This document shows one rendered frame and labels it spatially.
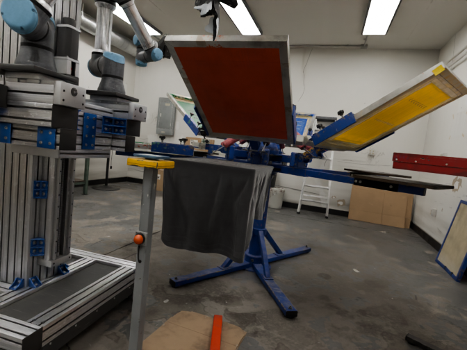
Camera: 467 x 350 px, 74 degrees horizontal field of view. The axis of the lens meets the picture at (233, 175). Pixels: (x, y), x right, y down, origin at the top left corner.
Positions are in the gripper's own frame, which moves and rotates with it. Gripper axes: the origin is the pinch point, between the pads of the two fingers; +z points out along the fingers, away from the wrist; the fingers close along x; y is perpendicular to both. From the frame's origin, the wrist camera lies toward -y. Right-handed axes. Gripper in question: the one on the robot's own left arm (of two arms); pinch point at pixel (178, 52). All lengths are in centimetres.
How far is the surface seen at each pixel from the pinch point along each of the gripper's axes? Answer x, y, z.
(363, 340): 166, 147, 37
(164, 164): 101, 60, -77
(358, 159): 20, 58, 419
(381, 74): 16, -92, 425
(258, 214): 109, 84, -16
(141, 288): 103, 110, -79
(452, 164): 179, 37, 33
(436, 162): 172, 38, 35
